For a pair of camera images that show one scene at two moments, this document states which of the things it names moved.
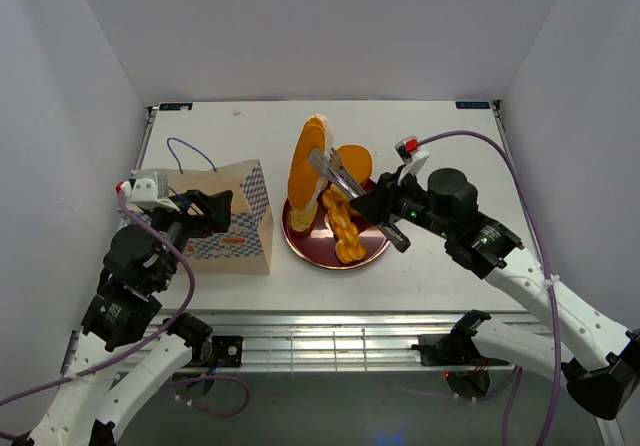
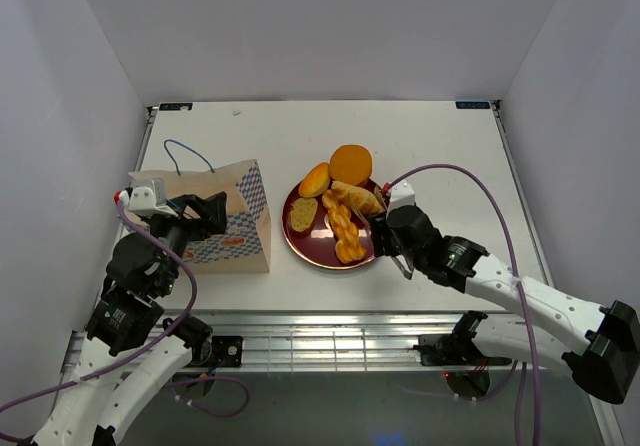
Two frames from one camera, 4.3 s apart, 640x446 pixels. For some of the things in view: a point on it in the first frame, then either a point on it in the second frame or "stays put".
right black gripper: [382, 198] to [379, 229]
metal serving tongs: [331, 163] to [404, 269]
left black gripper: [207, 222] stays put
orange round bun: [357, 159] stays put
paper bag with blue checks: [247, 248] stays put
